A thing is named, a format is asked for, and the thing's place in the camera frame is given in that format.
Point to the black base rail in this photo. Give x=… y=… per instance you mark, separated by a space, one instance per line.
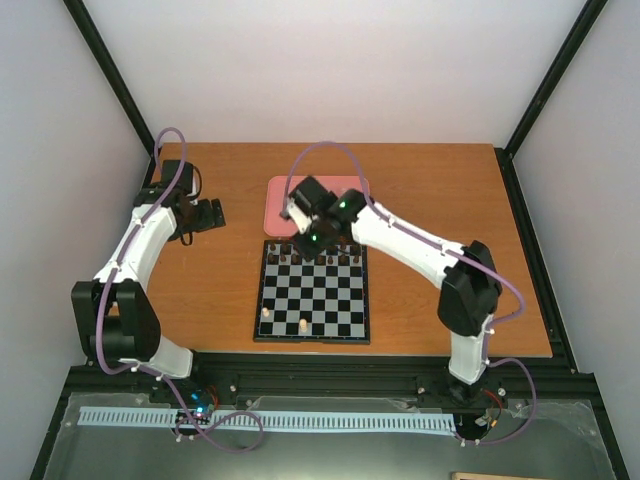
x=237 y=378

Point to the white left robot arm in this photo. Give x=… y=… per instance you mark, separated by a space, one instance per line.
x=116 y=322

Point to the black right frame post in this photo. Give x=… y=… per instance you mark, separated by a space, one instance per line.
x=580 y=29

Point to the black white chess board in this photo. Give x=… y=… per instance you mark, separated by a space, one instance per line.
x=330 y=291

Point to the pink plastic tray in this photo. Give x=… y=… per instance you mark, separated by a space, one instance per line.
x=277 y=227

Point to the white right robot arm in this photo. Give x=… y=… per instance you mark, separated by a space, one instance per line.
x=464 y=274

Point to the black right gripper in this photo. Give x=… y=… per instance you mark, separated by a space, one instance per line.
x=308 y=251

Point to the light blue cable duct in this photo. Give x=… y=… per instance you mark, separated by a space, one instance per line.
x=272 y=421

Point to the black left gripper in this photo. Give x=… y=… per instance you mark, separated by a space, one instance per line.
x=209 y=221

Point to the black aluminium frame post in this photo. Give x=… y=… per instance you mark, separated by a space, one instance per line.
x=98 y=48

